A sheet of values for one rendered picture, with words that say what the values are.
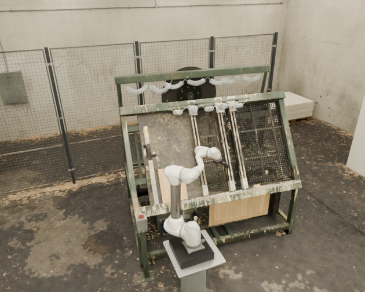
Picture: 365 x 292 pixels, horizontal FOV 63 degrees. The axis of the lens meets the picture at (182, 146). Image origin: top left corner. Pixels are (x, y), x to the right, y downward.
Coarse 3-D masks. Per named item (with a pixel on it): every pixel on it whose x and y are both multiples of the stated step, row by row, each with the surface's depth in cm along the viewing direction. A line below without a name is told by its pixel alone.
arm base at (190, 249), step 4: (184, 240) 309; (200, 240) 304; (204, 240) 306; (184, 244) 304; (200, 244) 301; (188, 248) 298; (192, 248) 296; (196, 248) 297; (200, 248) 298; (204, 248) 299; (188, 252) 294; (192, 252) 296
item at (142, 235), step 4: (144, 232) 337; (140, 236) 340; (144, 236) 339; (144, 240) 342; (144, 244) 344; (144, 248) 346; (144, 252) 349; (144, 256) 352; (144, 260) 354; (144, 264) 357; (144, 268) 360; (148, 268) 362; (144, 272) 363; (148, 272) 365; (148, 276) 368
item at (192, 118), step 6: (192, 114) 372; (192, 120) 375; (192, 126) 374; (192, 132) 377; (198, 138) 373; (198, 144) 372; (204, 174) 368; (204, 180) 368; (204, 186) 366; (204, 192) 365
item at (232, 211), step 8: (240, 200) 410; (248, 200) 414; (256, 200) 418; (264, 200) 422; (216, 208) 404; (224, 208) 408; (232, 208) 412; (240, 208) 416; (248, 208) 420; (256, 208) 424; (264, 208) 428; (216, 216) 411; (224, 216) 415; (232, 216) 419; (240, 216) 422; (248, 216) 426; (256, 216) 431; (216, 224) 417
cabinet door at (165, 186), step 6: (162, 174) 363; (162, 180) 362; (168, 180) 363; (162, 186) 361; (168, 186) 362; (162, 192) 359; (168, 192) 361; (186, 192) 365; (162, 198) 358; (168, 198) 360; (186, 198) 364
